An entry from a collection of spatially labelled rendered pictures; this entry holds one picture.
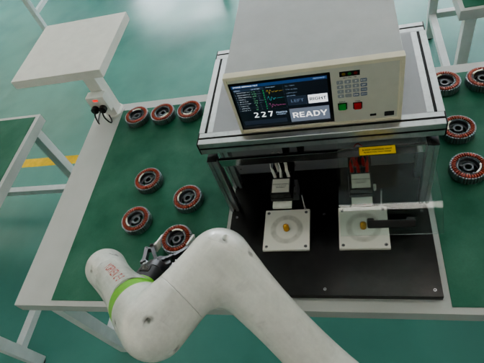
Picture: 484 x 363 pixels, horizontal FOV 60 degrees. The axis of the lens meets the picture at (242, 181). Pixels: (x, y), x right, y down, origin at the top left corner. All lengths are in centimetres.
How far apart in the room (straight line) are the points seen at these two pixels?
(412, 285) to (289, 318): 58
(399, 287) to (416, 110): 49
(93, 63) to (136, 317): 106
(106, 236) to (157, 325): 96
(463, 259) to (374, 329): 79
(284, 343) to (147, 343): 24
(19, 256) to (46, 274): 128
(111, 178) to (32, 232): 131
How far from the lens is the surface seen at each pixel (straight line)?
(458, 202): 149
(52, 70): 171
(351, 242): 135
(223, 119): 128
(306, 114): 116
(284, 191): 130
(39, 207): 317
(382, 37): 112
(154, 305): 76
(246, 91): 111
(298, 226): 139
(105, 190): 182
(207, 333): 218
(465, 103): 177
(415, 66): 135
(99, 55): 164
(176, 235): 151
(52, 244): 180
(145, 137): 192
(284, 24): 122
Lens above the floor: 197
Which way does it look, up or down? 51 degrees down
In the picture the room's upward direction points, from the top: 22 degrees counter-clockwise
